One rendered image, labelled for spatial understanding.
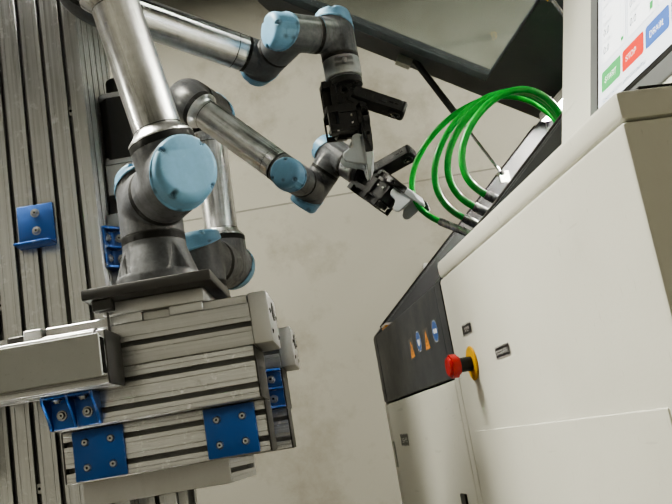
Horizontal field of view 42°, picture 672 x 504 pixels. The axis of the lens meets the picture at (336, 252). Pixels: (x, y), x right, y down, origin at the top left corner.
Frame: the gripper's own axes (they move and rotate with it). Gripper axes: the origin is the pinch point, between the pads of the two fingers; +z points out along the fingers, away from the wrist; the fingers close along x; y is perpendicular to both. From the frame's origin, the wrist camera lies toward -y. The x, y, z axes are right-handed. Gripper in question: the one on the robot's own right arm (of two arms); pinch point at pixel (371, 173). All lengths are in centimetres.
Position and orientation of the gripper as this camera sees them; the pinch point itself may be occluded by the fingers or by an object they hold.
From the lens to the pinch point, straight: 172.6
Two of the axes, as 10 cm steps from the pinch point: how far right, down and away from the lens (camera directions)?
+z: 1.7, 9.6, -2.1
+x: 1.2, -2.3, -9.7
